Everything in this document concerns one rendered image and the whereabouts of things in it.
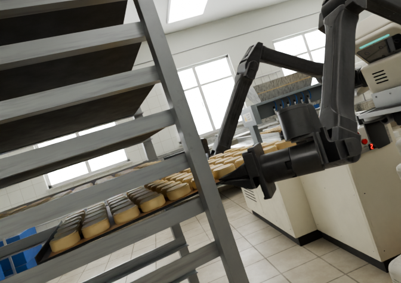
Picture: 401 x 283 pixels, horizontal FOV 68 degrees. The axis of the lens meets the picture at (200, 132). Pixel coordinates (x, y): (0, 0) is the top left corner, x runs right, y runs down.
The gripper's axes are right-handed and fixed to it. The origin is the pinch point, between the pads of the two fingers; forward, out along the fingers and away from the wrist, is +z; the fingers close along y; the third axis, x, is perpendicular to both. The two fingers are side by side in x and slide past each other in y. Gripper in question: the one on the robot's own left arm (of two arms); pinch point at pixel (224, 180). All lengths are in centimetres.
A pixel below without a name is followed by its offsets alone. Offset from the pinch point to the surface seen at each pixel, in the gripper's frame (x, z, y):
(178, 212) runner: -9.8, 6.8, 1.9
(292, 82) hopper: 200, 0, -27
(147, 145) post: 24.4, 32.1, -13.0
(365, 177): 130, -27, 42
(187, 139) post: -8.1, 0.8, -10.4
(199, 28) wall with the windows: 467, 147, -197
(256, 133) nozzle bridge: 183, 37, 3
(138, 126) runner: -11.0, 8.0, -15.7
